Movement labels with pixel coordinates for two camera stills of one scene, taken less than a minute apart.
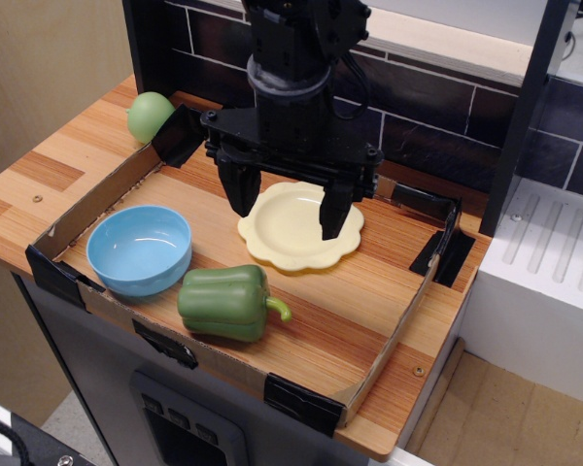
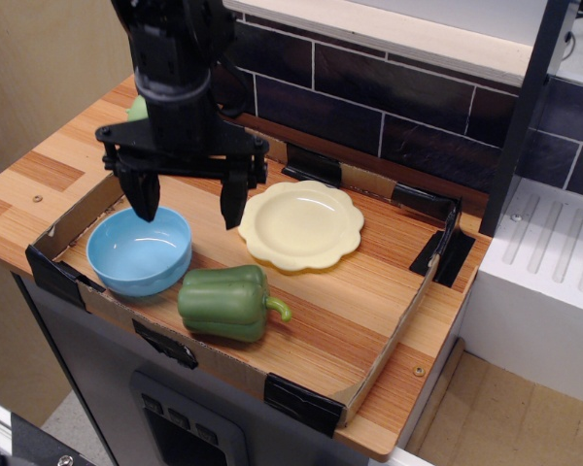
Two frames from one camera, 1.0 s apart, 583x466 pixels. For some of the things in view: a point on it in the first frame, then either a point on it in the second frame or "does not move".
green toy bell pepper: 228,301 does not move
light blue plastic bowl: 139,250 does not move
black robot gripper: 289,133 -> 182,133
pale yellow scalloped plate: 284,227 does not move
